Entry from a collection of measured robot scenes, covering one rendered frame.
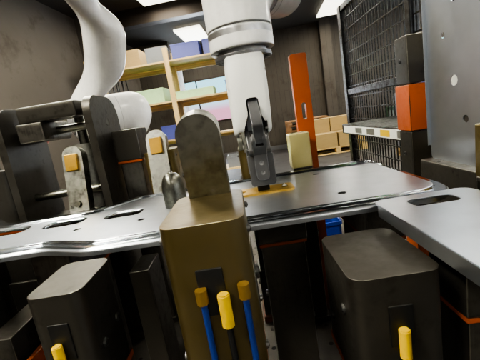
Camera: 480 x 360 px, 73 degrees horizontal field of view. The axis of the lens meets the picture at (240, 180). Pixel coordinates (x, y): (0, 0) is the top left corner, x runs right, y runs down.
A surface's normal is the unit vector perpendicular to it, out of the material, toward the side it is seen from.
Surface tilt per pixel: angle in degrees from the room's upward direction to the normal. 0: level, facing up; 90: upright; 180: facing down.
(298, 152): 90
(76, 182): 78
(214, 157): 102
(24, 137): 90
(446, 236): 0
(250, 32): 90
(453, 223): 0
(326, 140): 90
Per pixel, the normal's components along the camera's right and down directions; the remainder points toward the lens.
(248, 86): 0.02, 0.13
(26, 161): 0.99, -0.16
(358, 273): -0.16, -0.97
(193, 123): 0.04, 0.39
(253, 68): 0.18, -0.01
